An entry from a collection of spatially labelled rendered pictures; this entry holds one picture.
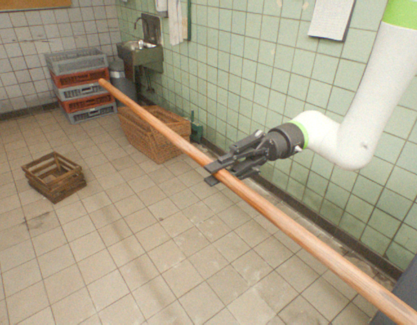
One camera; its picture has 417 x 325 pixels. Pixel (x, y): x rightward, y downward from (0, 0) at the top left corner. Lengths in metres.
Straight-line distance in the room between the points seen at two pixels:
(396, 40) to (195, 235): 1.72
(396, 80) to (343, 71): 1.09
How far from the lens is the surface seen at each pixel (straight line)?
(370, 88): 0.75
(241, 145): 0.67
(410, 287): 1.17
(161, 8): 3.10
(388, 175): 1.86
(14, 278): 2.23
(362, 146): 0.79
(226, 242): 2.06
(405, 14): 0.71
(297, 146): 0.78
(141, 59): 3.26
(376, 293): 0.51
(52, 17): 4.17
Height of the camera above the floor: 1.59
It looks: 35 degrees down
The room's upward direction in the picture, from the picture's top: straight up
